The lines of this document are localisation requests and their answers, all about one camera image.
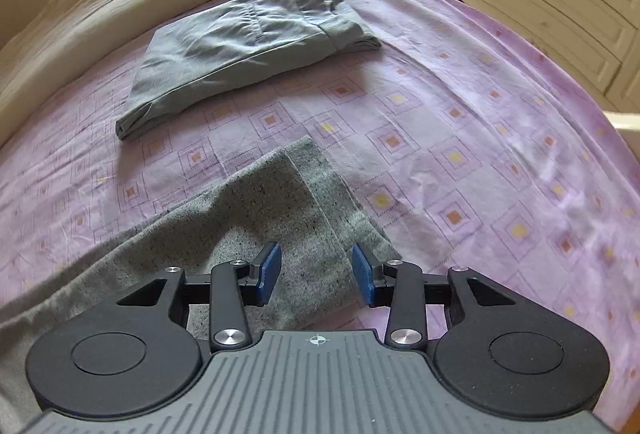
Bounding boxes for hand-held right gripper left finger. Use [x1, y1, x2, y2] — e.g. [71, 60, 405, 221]
[116, 241, 282, 349]

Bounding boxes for folded grey-green pants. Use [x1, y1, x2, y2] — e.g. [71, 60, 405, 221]
[116, 0, 383, 142]

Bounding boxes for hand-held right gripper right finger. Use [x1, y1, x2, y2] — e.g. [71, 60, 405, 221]
[352, 241, 517, 348]

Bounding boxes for grey speckled pants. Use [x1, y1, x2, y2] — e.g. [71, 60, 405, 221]
[0, 135, 396, 434]

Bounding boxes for purple patterned bed sheet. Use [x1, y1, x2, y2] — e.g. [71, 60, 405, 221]
[0, 0, 640, 434]

